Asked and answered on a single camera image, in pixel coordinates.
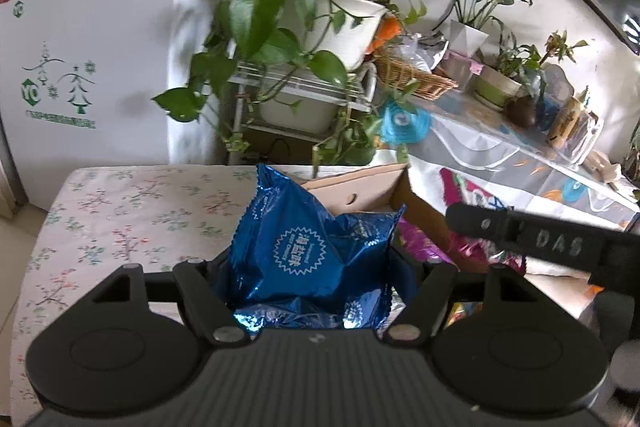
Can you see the white refrigerator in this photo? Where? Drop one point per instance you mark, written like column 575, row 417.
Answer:
column 79, row 79

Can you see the purple snack bag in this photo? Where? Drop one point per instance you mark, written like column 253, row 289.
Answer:
column 468, row 255

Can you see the dark blue foil bag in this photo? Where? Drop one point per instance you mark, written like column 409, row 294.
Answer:
column 294, row 265

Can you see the yellow snack pack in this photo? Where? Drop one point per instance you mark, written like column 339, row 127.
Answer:
column 460, row 311

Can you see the cardboard box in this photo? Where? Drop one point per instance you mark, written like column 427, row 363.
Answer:
column 389, row 187

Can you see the side table grey cloth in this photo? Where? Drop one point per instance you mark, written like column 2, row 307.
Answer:
column 513, row 165

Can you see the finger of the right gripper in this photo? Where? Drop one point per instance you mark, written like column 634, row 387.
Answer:
column 481, row 223

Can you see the floral tablecloth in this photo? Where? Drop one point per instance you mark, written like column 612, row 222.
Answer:
column 106, row 217

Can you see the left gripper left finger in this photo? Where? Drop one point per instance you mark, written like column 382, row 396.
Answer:
column 217, row 276

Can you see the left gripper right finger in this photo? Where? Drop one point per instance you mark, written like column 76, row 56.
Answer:
column 405, row 274

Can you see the white vase plant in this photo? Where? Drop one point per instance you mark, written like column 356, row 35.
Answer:
column 466, row 31

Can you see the wicker basket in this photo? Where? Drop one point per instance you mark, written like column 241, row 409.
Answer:
column 398, row 75

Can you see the green bowl planter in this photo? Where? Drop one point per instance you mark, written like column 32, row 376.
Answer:
column 518, row 69

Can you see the white metal plant stand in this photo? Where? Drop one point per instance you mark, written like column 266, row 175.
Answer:
column 284, row 129

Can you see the brown round pot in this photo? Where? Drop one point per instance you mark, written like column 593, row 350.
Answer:
column 521, row 111

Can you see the turquoise round object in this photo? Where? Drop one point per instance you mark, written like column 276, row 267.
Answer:
column 400, row 126

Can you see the amber bottle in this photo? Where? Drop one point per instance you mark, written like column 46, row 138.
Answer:
column 566, row 119

